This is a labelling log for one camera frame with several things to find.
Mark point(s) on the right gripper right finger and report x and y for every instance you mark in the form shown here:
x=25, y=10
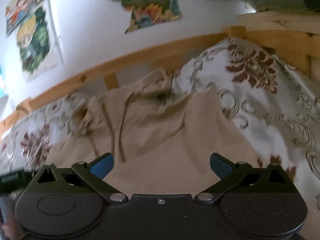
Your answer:
x=230, y=175

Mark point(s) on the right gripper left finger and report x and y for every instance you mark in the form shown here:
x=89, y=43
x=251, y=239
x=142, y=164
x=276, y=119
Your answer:
x=93, y=173

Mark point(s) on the beige hooded zip jacket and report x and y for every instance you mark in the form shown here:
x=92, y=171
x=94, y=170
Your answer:
x=161, y=144

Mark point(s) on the person left hand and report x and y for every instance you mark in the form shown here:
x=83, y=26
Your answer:
x=11, y=228

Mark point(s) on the floral patterned bed quilt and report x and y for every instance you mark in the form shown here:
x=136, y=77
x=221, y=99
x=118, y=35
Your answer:
x=274, y=107

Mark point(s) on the blond anime character poster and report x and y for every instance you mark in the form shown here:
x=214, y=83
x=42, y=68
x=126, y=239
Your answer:
x=33, y=40

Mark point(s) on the red haired anime poster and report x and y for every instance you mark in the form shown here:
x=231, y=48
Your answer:
x=16, y=11

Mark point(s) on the wooden bed frame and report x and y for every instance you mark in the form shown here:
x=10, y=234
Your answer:
x=293, y=37

